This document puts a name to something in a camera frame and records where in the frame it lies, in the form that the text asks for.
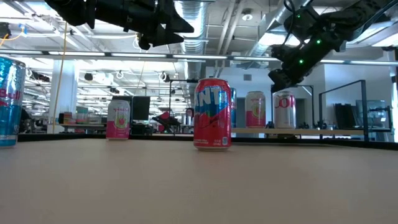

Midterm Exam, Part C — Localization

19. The silver round ceiling duct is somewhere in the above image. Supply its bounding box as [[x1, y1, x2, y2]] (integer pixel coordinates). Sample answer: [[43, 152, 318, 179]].
[[172, 0, 216, 82]]

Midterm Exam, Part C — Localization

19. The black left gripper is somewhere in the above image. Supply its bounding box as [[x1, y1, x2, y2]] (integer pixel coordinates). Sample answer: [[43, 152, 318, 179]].
[[93, 0, 195, 50]]

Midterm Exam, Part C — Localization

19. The wooden shelf with black frame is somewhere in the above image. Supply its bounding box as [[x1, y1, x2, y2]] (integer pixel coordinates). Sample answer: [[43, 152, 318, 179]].
[[231, 80, 369, 142]]

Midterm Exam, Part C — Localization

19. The black background door frame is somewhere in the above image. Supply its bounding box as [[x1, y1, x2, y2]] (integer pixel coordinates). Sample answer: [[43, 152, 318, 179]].
[[294, 83, 314, 128]]

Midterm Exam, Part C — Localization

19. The long ceiling light bar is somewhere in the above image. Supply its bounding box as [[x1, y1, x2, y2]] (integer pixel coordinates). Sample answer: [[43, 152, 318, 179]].
[[0, 49, 398, 67]]

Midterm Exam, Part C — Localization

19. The silver slanted ceiling duct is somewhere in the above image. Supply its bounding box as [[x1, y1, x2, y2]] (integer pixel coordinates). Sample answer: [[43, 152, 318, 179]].
[[239, 0, 312, 69]]

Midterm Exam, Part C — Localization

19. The black panel stack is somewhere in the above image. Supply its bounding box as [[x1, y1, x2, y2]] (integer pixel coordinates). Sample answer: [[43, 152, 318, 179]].
[[334, 103, 358, 129]]

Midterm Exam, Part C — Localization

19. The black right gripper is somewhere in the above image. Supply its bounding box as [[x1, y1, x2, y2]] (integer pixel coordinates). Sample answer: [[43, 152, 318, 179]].
[[269, 43, 335, 93]]

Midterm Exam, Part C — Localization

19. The black aluminium table frame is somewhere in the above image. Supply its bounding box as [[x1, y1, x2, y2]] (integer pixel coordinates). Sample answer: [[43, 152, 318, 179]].
[[17, 133, 398, 151]]

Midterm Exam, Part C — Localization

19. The silver Diet Coke can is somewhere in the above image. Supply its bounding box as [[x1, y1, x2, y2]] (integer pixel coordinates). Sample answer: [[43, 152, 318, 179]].
[[272, 90, 297, 129]]

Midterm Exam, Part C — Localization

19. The background desk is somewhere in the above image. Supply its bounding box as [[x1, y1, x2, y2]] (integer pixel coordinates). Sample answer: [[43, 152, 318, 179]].
[[58, 123, 108, 134]]

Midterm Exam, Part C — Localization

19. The red Fanta can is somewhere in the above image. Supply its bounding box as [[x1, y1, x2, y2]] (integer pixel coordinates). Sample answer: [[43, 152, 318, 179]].
[[193, 77, 233, 152]]

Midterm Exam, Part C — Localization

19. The red black machine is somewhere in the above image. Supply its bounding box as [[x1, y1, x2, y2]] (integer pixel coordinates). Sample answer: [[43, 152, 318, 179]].
[[151, 111, 182, 133]]

